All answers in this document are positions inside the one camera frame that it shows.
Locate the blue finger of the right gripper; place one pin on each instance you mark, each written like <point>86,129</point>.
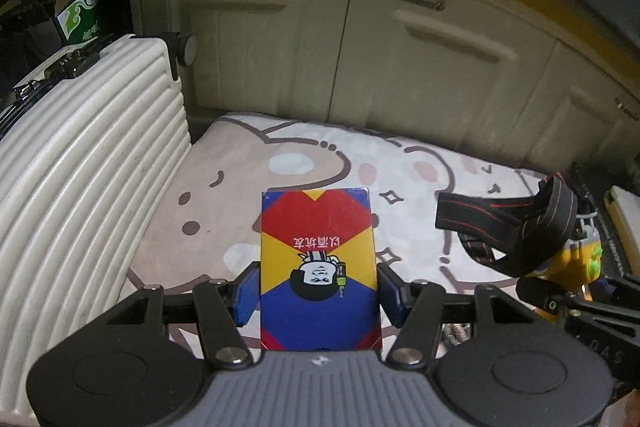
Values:
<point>607,322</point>

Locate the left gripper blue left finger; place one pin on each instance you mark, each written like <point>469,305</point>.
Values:
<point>245,294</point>

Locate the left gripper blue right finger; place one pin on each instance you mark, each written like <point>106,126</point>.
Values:
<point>394,295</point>

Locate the yellow headlamp with striped strap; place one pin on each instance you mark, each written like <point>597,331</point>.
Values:
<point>549,241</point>

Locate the red yellow blue card box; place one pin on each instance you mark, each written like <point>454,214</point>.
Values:
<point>318,284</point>

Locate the bear print bed sheet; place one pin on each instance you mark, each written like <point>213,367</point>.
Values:
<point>208,223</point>

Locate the white foam board carton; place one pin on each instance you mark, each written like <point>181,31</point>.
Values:
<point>623,209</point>

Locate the black wrapped flat case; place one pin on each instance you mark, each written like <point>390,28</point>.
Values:
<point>592,182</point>

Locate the white ribbed suitcase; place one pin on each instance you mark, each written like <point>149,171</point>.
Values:
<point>82,173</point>

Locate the white cabinet row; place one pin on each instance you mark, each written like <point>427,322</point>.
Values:
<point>472,77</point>

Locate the green white carton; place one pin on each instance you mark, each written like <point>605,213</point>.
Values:
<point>76,20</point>

